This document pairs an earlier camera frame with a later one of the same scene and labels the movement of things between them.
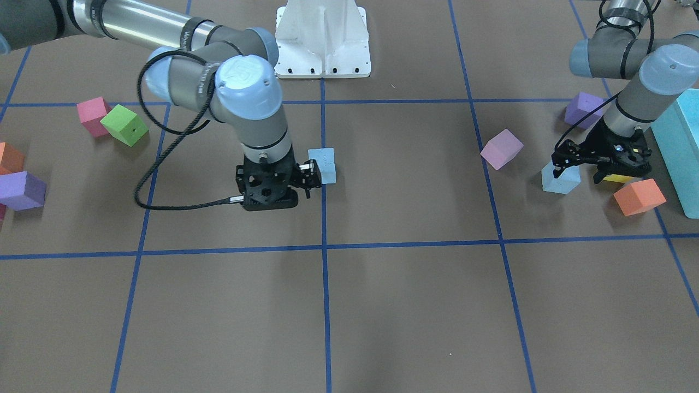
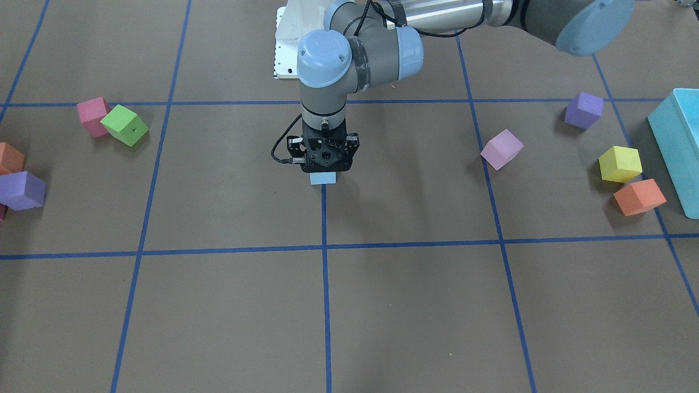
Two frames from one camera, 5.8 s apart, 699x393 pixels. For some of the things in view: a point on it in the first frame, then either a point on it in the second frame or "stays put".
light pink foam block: x=501 y=149 stays put
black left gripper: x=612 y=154 → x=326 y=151
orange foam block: x=640 y=196 stays put
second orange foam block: x=11 y=160 stays put
